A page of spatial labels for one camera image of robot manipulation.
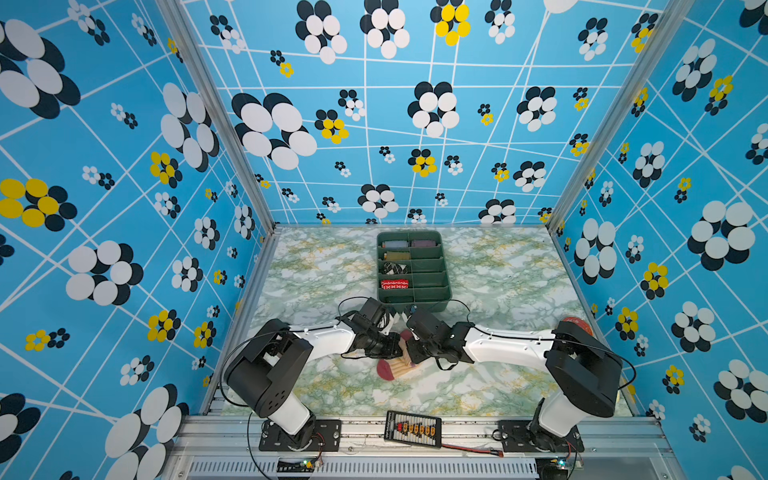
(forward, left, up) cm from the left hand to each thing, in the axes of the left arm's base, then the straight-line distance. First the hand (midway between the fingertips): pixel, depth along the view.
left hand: (404, 353), depth 87 cm
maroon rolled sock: (+38, -7, +5) cm, 40 cm away
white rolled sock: (+39, +3, +5) cm, 39 cm away
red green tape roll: (+9, -53, +4) cm, 54 cm away
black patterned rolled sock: (+26, +4, +6) cm, 27 cm away
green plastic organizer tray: (+24, -3, +5) cm, 25 cm away
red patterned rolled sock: (+21, +5, +5) cm, 22 cm away
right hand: (+1, -2, 0) cm, 2 cm away
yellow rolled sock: (+32, +2, +6) cm, 33 cm away
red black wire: (-24, -22, 0) cm, 33 cm away
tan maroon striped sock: (-5, +3, +1) cm, 6 cm away
